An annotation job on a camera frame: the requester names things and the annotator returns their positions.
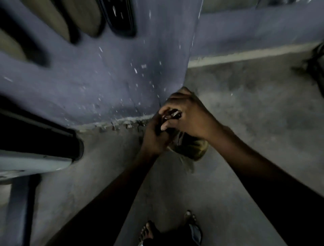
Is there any olive green suede belt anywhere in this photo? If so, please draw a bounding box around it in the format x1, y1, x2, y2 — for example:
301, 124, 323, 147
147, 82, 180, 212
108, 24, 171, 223
52, 0, 106, 39

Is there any brown stitched leather belt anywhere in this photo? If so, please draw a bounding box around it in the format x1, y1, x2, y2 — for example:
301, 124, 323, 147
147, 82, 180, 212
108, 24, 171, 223
20, 0, 79, 44

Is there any grey machine shroud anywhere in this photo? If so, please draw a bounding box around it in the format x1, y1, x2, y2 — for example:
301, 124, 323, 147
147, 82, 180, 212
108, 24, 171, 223
0, 149, 74, 180

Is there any person's left forearm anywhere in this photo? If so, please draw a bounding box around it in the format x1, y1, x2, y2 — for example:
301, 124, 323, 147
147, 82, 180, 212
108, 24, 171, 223
45, 149, 162, 246

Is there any person's right hand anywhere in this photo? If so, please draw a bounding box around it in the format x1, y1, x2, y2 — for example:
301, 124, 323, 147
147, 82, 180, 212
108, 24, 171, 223
158, 87, 225, 142

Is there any person's leg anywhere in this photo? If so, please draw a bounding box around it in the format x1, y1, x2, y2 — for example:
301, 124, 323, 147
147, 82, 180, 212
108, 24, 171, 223
162, 210, 203, 246
138, 220, 165, 246

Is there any person's left leg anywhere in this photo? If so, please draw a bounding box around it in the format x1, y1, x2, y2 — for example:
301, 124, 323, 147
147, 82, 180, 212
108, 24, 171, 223
138, 220, 165, 246

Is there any olive canvas belt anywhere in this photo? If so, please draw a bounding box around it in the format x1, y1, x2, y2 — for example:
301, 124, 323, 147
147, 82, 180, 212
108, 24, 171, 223
0, 28, 50, 68

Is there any tan belt with yellow patch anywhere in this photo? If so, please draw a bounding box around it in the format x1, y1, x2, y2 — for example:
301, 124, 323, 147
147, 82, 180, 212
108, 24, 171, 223
167, 109, 209, 174

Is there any person's right forearm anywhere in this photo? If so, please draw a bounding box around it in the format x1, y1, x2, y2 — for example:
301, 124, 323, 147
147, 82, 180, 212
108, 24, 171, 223
207, 125, 324, 246

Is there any grey machine base frame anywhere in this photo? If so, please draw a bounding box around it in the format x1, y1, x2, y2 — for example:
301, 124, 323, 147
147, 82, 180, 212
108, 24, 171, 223
5, 175, 41, 246

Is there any person's left hand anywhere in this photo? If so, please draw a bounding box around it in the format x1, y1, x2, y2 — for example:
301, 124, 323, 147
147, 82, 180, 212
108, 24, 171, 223
140, 111, 178, 156

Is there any person's right leg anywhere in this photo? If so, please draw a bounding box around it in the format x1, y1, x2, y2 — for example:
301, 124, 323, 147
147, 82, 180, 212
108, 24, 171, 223
162, 210, 203, 246

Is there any black leather belt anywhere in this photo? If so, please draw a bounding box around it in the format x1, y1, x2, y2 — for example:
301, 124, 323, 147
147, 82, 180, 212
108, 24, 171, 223
97, 0, 138, 38

